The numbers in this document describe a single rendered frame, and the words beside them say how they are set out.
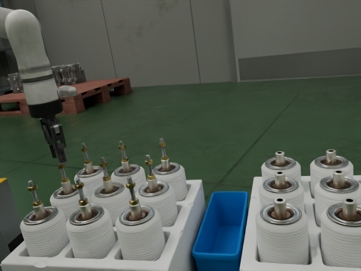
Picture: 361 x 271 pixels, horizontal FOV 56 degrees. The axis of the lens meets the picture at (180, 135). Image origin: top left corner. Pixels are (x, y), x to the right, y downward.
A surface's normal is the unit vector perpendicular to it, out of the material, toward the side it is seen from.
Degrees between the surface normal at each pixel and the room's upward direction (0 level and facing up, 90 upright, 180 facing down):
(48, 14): 90
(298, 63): 90
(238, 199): 88
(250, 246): 0
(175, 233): 0
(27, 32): 106
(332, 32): 90
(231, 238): 0
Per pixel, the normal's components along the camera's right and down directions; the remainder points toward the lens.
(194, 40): -0.49, 0.33
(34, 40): 0.55, 0.45
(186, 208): -0.15, -0.94
